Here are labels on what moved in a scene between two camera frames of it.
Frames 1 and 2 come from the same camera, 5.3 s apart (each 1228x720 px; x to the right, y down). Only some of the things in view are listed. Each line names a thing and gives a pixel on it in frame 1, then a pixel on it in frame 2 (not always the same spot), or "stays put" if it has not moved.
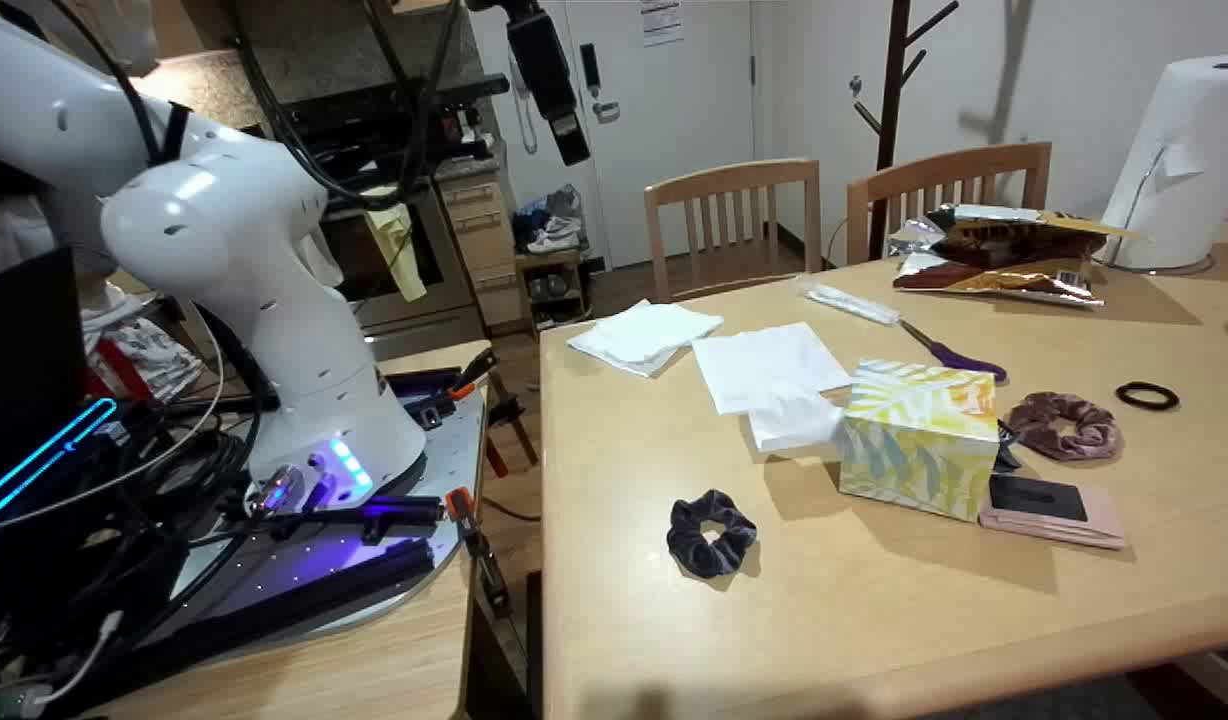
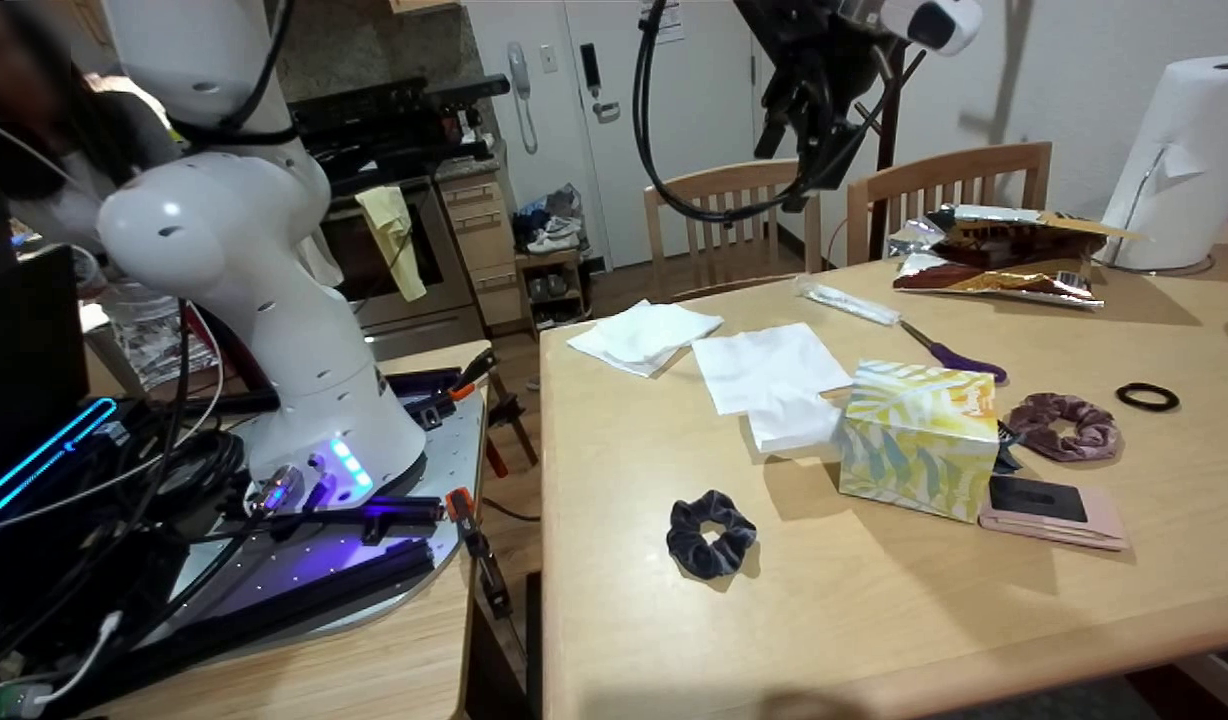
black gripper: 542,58 -> 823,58
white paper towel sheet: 778,383 stays put
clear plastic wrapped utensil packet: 852,306 stays put
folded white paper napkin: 640,337 stays put
